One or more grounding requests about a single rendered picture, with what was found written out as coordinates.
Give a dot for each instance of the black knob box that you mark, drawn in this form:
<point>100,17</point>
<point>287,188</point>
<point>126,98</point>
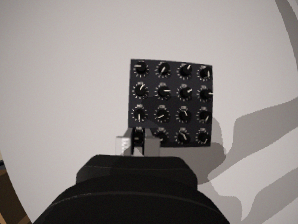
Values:
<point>186,100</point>

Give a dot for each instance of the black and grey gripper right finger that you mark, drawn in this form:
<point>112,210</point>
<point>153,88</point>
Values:
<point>150,144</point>

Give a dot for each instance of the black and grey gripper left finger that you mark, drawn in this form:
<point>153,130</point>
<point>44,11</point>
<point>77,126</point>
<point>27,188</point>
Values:
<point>124,145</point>

